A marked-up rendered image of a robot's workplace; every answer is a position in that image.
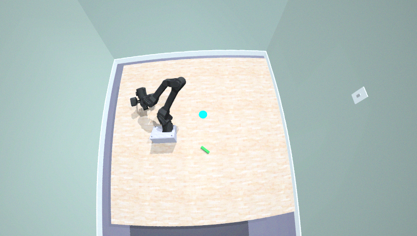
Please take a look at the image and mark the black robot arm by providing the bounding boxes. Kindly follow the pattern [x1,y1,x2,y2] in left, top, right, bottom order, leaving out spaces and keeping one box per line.
[136,77,186,132]

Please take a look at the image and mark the cyan circle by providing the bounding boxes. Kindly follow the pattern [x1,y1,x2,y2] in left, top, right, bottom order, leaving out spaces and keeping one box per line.
[199,111,207,118]

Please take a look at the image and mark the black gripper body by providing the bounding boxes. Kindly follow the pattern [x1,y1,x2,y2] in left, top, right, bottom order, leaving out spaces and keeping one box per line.
[130,97,140,107]

